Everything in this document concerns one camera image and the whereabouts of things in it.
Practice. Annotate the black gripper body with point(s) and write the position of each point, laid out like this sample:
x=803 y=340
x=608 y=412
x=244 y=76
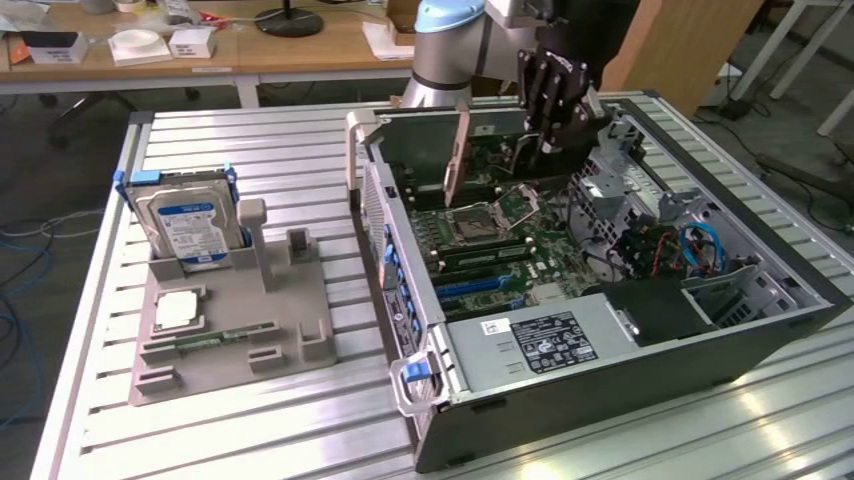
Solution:
x=587 y=35

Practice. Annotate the black graphics card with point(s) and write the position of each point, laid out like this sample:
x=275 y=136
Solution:
x=489 y=150

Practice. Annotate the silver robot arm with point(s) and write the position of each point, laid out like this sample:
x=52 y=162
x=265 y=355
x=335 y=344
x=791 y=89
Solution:
x=443 y=55

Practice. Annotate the wooden cabinet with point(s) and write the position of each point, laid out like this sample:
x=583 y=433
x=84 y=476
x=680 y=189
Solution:
x=680 y=50

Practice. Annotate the metal drive cage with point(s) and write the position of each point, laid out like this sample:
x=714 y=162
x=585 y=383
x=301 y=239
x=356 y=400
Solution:
x=609 y=200

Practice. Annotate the metal socket cover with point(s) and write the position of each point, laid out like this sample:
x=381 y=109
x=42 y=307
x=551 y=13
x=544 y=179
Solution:
x=516 y=202

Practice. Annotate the black power adapter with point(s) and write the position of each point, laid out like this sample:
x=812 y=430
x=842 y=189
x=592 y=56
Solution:
x=735 y=109

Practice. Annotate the white paper stack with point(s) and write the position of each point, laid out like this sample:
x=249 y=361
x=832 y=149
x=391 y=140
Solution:
x=389 y=42

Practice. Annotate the black RAM slot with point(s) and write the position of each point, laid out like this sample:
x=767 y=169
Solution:
x=423 y=192

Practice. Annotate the cardboard box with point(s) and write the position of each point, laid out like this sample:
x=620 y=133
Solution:
x=400 y=15

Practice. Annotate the CPU socket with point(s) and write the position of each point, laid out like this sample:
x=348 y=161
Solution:
x=476 y=225

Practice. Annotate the green motherboard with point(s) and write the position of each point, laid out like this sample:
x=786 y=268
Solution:
x=533 y=265

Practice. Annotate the installed black RAM stick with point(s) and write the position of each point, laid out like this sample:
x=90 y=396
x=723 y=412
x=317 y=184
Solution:
x=487 y=257

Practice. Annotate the blue expansion slot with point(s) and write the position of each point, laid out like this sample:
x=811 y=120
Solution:
x=469 y=286

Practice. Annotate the black monitor stand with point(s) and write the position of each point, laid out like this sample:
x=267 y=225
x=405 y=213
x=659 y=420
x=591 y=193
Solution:
x=289 y=24

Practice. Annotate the black expansion slot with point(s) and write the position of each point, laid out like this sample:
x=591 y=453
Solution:
x=483 y=306

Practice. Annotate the blue card retainer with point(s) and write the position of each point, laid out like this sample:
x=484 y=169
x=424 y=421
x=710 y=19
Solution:
x=399 y=280

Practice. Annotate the metal disk bay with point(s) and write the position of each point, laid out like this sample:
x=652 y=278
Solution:
x=740 y=295

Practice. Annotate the grey power supply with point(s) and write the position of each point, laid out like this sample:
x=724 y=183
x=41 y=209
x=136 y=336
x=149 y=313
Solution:
x=533 y=350

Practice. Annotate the small white labelled box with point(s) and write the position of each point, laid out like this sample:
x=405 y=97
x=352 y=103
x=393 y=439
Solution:
x=192 y=42

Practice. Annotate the black open PC case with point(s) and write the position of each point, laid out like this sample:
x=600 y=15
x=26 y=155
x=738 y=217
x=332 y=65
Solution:
x=600 y=400

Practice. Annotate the blue case latch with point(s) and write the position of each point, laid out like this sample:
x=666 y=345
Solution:
x=415 y=372

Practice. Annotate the hard disk with blue rails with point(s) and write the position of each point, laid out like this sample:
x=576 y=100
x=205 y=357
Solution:
x=182 y=230

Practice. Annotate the white square dish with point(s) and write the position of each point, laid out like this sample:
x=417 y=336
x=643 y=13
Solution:
x=138 y=47

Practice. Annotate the grey parts rack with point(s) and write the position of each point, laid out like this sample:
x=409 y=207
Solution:
x=233 y=305

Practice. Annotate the wooden desk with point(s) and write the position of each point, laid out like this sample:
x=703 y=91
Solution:
x=100 y=70

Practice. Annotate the green RAM stick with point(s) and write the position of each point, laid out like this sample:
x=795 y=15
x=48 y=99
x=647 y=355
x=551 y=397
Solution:
x=220 y=339

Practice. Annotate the black chair base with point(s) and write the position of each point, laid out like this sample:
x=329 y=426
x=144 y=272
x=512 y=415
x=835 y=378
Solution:
x=80 y=112

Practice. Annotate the silver CPU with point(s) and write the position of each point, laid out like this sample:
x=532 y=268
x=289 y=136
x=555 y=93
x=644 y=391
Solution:
x=176 y=310

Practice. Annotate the white box with black lid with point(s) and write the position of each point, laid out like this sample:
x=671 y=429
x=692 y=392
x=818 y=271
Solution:
x=56 y=47

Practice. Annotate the white table frame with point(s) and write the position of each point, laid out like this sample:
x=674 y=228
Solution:
x=787 y=45

